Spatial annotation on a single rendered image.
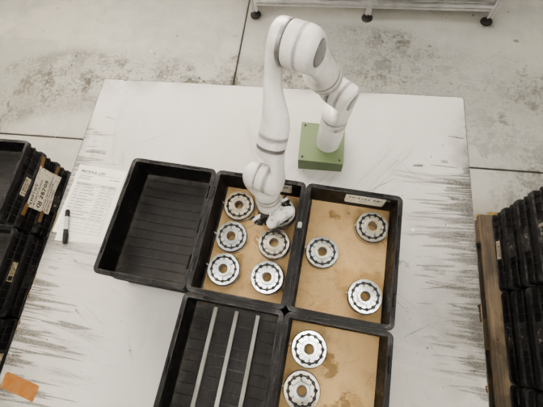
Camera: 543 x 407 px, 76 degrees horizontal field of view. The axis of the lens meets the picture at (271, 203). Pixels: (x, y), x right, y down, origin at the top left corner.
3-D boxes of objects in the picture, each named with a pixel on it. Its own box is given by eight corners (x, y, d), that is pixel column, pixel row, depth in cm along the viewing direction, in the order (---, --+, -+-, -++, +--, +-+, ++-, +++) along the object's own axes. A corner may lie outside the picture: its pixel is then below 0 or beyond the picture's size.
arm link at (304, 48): (326, 19, 62) (348, 61, 85) (279, 6, 64) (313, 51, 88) (305, 70, 64) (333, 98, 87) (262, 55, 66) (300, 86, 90)
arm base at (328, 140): (314, 132, 135) (320, 105, 119) (338, 131, 135) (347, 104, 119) (317, 153, 132) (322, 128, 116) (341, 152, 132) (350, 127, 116)
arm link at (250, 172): (245, 199, 97) (273, 211, 95) (236, 176, 83) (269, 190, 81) (255, 178, 99) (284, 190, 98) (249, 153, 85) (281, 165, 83)
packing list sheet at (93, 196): (76, 164, 146) (75, 163, 146) (128, 168, 143) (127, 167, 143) (49, 239, 135) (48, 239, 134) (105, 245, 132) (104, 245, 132)
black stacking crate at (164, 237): (148, 172, 130) (134, 158, 119) (224, 184, 126) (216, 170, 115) (111, 277, 116) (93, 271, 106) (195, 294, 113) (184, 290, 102)
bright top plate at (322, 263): (310, 232, 112) (310, 232, 112) (341, 241, 111) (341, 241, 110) (302, 262, 109) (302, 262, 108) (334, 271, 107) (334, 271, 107)
